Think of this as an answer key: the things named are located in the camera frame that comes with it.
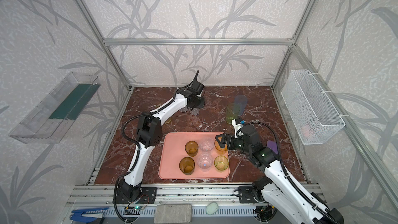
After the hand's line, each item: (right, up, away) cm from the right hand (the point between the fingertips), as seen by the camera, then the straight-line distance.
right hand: (222, 133), depth 78 cm
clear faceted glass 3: (-9, -17, +7) cm, 20 cm away
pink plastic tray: (-28, -12, +12) cm, 33 cm away
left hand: (-10, +17, +22) cm, 29 cm away
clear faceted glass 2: (-8, -8, +9) cm, 15 cm away
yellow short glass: (0, -12, +9) cm, 15 cm away
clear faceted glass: (-16, +9, +27) cm, 33 cm away
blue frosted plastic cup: (+14, +17, +22) cm, 31 cm away
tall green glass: (+9, +10, +25) cm, 28 cm away
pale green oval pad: (-6, -32, -8) cm, 34 cm away
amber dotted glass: (-17, -10, +9) cm, 22 cm away
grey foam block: (-23, -33, -11) cm, 41 cm away
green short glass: (0, -17, +5) cm, 18 cm away
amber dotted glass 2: (-18, -18, +4) cm, 26 cm away
